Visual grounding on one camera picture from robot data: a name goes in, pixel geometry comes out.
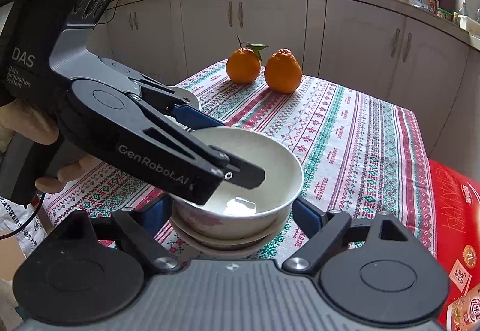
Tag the white printed woven sack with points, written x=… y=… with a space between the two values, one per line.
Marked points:
x=18 y=216

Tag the clear plastic bottle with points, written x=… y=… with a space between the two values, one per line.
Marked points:
x=463 y=13

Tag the orange with stem and leaves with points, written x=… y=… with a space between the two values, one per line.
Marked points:
x=243 y=66

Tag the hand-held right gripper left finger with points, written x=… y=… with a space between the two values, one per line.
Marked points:
x=157 y=215

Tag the red box with cup picture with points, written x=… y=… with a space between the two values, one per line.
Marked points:
x=457 y=226

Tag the large white fruit-print plate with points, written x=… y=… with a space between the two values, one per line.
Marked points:
x=187 y=98

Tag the person's left hand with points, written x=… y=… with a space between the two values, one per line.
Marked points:
x=26 y=124

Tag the bumpy orange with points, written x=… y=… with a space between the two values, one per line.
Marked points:
x=283 y=72

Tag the patterned red green tablecloth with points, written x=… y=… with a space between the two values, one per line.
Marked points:
x=356 y=165

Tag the beige kitchen cabinet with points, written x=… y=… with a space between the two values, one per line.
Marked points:
x=352 y=45

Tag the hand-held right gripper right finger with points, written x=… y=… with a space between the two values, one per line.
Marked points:
x=304 y=216

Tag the white fruit-print bowl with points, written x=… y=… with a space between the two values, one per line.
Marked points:
x=232 y=246
x=270 y=173

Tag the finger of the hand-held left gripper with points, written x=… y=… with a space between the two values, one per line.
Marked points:
x=240 y=175
x=195 y=117

